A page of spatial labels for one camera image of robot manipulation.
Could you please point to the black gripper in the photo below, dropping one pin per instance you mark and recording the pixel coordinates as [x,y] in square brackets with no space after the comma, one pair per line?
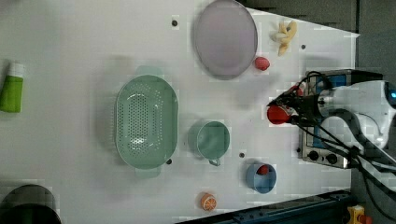
[306,110]

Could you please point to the red ketchup bottle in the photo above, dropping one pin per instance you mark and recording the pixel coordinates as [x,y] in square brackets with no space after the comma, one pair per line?
[279,113]

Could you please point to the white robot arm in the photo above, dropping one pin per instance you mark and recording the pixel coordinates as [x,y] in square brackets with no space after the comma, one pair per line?
[378,101]

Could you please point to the silver toaster oven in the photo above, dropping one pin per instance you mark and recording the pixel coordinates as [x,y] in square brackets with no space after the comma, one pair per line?
[337,131]

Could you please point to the red toy strawberry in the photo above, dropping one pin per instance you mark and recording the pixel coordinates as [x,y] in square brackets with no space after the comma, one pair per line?
[261,63]

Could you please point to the red toy fruit in cup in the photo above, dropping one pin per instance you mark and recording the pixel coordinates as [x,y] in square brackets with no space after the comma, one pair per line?
[263,170]

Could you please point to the yellow peeled toy banana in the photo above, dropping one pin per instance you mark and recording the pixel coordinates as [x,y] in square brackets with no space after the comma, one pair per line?
[284,35]

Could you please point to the blue cup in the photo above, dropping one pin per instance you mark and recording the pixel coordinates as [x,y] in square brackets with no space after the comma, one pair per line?
[261,183]

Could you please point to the green mug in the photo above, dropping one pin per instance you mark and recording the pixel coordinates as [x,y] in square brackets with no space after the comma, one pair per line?
[209,140]

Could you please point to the grey round plate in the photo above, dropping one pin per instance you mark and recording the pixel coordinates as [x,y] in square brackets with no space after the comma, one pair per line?
[225,39]

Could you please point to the orange slice toy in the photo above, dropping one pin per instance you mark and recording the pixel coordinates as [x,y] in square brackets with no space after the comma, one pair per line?
[208,202]

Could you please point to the green oval colander basket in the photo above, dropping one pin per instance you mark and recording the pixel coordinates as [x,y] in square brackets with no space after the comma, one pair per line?
[146,122]

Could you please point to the black round object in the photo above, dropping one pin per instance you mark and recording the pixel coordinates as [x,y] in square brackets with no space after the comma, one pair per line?
[29,204]

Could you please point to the green white-capped bottle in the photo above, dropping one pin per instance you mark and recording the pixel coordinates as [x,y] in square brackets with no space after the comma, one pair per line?
[12,89]

